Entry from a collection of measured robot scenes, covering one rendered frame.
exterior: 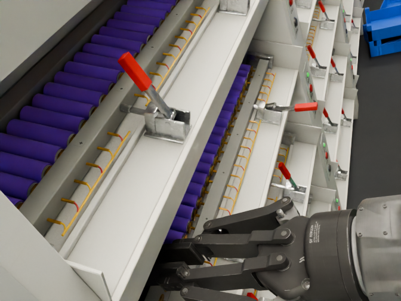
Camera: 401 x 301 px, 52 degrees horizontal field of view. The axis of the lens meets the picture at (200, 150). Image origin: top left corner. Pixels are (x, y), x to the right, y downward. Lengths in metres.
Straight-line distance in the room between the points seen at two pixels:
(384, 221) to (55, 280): 0.22
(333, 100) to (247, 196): 0.85
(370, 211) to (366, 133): 1.38
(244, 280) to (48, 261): 0.20
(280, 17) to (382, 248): 0.55
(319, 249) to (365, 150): 1.31
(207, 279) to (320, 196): 0.70
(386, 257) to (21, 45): 0.27
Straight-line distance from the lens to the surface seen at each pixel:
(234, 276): 0.39
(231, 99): 0.71
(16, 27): 0.26
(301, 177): 0.87
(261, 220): 0.42
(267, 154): 0.65
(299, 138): 0.94
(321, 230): 0.34
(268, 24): 0.80
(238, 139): 0.63
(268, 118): 0.70
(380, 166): 1.58
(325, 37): 1.34
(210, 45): 0.53
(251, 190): 0.59
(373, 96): 1.90
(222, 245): 0.42
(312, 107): 0.68
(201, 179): 0.58
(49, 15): 0.29
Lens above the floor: 1.10
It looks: 36 degrees down
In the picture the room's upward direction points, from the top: 25 degrees counter-clockwise
